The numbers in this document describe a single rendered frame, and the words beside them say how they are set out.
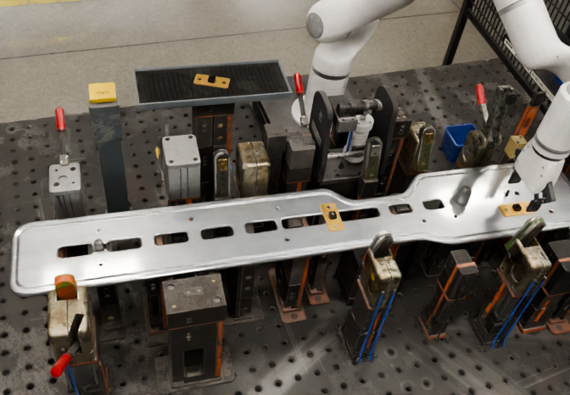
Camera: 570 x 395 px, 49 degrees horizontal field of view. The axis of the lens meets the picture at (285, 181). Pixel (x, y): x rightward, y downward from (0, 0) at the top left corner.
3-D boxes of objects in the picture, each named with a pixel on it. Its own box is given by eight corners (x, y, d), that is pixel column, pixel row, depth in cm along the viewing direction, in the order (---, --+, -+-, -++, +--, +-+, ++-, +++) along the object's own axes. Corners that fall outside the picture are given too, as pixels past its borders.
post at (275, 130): (256, 240, 180) (267, 136, 151) (253, 226, 183) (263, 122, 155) (273, 237, 181) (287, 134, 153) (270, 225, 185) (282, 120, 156)
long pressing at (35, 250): (8, 310, 125) (7, 306, 124) (13, 224, 140) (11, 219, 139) (599, 224, 158) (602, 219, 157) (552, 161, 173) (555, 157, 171)
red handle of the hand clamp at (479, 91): (484, 141, 163) (472, 83, 165) (480, 144, 165) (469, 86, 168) (499, 140, 164) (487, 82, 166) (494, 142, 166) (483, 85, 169)
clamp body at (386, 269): (346, 368, 156) (374, 288, 131) (332, 325, 164) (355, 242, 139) (381, 361, 158) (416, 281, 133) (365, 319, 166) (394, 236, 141)
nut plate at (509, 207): (504, 217, 155) (505, 214, 154) (497, 205, 157) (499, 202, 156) (534, 213, 157) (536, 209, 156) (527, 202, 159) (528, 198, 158)
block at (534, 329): (518, 337, 166) (562, 275, 146) (499, 302, 174) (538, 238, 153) (550, 331, 169) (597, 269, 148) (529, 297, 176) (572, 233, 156)
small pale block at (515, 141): (472, 233, 190) (516, 144, 164) (467, 224, 192) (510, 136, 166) (483, 231, 191) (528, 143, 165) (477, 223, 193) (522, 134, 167)
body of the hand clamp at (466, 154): (442, 230, 189) (479, 146, 164) (433, 214, 194) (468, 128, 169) (460, 228, 191) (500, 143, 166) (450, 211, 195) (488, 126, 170)
